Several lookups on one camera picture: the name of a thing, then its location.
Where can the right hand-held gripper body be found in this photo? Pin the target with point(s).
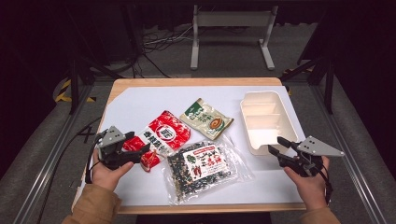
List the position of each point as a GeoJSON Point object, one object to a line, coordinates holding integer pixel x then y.
{"type": "Point", "coordinates": [317, 146]}

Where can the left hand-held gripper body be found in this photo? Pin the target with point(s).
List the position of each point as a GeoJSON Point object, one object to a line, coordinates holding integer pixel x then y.
{"type": "Point", "coordinates": [112, 137]}

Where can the white divided plastic container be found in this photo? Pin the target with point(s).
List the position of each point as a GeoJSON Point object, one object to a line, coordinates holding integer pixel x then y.
{"type": "Point", "coordinates": [267, 124]}

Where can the red and white seasoning packet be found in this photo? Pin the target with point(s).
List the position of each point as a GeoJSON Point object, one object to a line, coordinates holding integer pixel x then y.
{"type": "Point", "coordinates": [169, 132]}

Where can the green and beige seasoning packet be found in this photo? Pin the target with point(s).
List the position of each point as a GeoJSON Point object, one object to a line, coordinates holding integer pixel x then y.
{"type": "Point", "coordinates": [205, 119]}

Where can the person's left hand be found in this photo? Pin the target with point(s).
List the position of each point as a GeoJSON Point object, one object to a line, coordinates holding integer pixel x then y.
{"type": "Point", "coordinates": [106, 177]}

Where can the person's right hand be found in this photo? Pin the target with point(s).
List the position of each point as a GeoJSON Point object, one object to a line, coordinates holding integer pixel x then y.
{"type": "Point", "coordinates": [309, 189]}

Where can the white paper sheet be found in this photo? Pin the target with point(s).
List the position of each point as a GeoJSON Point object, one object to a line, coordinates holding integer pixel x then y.
{"type": "Point", "coordinates": [149, 102]}

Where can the clear bag of dark spices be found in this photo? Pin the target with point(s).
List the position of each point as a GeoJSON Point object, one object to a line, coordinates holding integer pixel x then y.
{"type": "Point", "coordinates": [202, 168]}

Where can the yellow black hazard tape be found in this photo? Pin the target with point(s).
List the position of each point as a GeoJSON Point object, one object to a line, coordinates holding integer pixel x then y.
{"type": "Point", "coordinates": [62, 93]}

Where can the white metal stand frame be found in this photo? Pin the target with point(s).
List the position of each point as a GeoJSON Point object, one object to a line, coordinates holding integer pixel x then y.
{"type": "Point", "coordinates": [232, 18]}

